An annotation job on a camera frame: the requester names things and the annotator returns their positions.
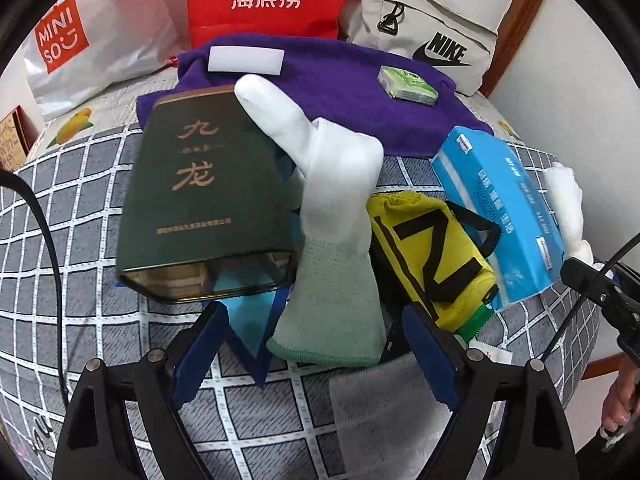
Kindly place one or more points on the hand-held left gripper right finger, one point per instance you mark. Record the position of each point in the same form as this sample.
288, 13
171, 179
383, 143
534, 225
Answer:
430, 355

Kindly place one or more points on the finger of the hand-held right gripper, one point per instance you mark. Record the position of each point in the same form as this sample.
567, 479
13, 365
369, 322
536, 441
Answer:
585, 280

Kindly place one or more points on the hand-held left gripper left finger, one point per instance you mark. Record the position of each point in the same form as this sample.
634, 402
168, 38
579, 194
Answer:
200, 355

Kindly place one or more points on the translucent white packet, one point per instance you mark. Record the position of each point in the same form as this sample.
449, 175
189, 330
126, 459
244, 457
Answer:
370, 400

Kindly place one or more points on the white glove with green cuff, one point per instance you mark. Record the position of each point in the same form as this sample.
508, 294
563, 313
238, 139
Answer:
330, 270

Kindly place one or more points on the dark green book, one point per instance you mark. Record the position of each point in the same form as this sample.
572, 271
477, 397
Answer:
200, 185

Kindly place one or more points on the person's right hand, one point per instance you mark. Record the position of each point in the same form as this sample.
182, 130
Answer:
622, 400

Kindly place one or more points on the small white sachet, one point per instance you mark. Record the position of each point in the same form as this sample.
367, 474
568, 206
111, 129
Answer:
495, 355

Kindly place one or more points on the blue tissue box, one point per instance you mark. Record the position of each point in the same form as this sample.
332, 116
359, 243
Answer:
500, 210

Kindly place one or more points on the grey checkered blanket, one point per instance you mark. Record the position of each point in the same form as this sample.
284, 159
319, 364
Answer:
75, 240

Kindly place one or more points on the small green tissue pack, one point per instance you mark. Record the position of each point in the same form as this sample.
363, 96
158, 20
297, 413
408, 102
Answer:
407, 85

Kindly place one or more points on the brown box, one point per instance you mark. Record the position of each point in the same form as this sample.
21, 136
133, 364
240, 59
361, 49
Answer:
15, 140

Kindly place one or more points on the purple towel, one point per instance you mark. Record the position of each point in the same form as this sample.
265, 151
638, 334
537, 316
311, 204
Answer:
325, 85

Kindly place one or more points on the white sponge block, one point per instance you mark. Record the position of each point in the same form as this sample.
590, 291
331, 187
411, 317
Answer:
245, 61

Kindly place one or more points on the beige fabric bag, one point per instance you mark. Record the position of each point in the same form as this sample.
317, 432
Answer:
425, 15

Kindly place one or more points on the white plastic shopping bag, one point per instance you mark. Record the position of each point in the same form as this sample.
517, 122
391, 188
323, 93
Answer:
115, 25

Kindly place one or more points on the red paper bag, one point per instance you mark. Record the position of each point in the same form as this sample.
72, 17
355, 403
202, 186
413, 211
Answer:
270, 0

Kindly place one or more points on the wooden bed frame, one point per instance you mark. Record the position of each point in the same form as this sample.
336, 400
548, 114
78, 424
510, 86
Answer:
520, 20

